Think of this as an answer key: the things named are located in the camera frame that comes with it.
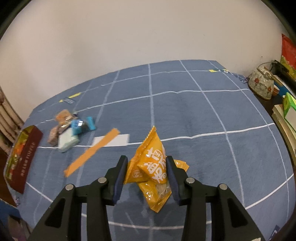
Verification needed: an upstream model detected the blue checked tablecloth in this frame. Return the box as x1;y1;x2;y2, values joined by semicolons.
17;60;295;241

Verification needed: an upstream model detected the clear bag of peanuts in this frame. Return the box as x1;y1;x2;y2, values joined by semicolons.
47;126;63;146

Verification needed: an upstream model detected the orange snack packet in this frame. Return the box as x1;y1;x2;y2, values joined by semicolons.
124;126;189;213

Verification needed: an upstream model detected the red paper bag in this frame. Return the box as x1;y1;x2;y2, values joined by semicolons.
281;34;296;70

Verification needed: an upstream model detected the mint snack packet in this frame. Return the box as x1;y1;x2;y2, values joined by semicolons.
58;128;80;153

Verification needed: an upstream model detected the blue white candy packet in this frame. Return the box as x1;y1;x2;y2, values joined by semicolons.
70;119;85;136

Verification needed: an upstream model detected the floral ceramic teapot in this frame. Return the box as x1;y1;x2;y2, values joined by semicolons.
248;62;275;100

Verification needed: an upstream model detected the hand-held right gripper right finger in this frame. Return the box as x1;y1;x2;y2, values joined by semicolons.
166;156;266;241

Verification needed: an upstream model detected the blue foam mat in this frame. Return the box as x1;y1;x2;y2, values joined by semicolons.
0;200;21;223

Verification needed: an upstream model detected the white paper sheet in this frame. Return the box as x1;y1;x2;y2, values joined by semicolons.
92;134;130;147

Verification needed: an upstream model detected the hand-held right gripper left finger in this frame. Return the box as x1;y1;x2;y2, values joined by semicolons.
27;155;128;241

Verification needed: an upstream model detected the blue candy wrapper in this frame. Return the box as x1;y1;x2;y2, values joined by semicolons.
86;116;96;131

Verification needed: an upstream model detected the beige patterned curtain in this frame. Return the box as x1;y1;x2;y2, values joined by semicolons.
0;87;25;149

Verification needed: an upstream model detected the green box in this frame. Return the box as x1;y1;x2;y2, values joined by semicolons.
282;92;296;121

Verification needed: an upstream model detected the gold tin box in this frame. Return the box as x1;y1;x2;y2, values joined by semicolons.
3;125;44;194

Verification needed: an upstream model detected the orange paper strip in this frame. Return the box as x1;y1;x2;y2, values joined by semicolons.
63;128;121;178

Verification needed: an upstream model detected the clear bag of fried snacks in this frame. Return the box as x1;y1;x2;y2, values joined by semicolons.
55;109;78;123

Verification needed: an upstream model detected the stack of books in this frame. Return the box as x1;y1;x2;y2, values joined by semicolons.
271;104;296;158

